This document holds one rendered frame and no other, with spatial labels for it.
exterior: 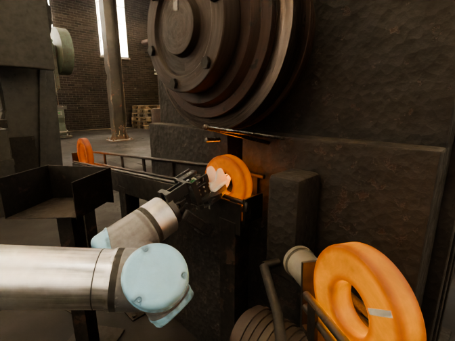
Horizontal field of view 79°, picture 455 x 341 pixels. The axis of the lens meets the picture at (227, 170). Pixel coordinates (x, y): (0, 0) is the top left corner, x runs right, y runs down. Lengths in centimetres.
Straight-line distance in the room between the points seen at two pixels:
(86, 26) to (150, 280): 1126
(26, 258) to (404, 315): 46
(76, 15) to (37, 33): 822
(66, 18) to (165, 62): 1066
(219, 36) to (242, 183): 34
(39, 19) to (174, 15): 272
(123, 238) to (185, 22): 46
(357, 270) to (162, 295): 25
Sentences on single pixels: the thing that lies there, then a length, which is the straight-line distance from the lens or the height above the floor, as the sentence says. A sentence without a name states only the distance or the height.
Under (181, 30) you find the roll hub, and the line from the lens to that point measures 68.
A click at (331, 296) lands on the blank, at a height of 70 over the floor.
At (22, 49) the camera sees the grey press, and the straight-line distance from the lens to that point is 325.
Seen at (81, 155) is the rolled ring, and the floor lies 66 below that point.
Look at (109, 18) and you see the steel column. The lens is 797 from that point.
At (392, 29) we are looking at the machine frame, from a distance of 68.
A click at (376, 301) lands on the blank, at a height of 75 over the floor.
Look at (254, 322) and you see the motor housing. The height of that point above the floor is 53.
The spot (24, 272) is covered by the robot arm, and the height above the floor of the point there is 74.
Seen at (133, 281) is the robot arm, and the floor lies 72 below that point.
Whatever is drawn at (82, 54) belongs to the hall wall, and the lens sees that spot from 1131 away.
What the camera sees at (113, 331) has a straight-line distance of 144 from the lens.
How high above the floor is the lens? 95
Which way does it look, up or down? 14 degrees down
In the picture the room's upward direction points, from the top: straight up
